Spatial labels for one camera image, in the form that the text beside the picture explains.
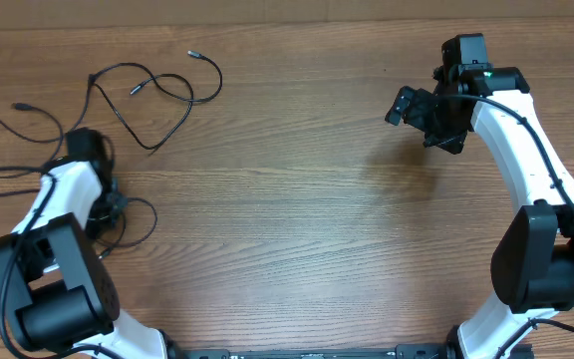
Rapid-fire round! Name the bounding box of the long thin black cable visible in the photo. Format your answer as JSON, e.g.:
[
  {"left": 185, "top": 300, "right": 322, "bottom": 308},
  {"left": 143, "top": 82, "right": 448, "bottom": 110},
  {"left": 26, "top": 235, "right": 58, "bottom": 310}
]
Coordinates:
[{"left": 0, "top": 102, "right": 65, "bottom": 180}]

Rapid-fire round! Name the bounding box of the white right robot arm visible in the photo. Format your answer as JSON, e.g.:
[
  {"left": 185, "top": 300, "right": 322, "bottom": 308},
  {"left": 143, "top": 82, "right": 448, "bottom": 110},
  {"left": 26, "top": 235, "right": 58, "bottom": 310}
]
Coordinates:
[{"left": 386, "top": 33, "right": 574, "bottom": 358}]

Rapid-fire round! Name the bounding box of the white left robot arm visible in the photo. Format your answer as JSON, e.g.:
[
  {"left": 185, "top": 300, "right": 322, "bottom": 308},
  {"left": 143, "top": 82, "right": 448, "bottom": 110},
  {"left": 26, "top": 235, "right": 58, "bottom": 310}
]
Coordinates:
[{"left": 0, "top": 128, "right": 184, "bottom": 358}]

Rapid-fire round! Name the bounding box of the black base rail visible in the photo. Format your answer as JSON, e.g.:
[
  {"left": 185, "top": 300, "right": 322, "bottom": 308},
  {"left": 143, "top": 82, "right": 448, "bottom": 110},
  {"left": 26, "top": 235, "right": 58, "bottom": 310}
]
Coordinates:
[{"left": 171, "top": 344, "right": 456, "bottom": 359}]

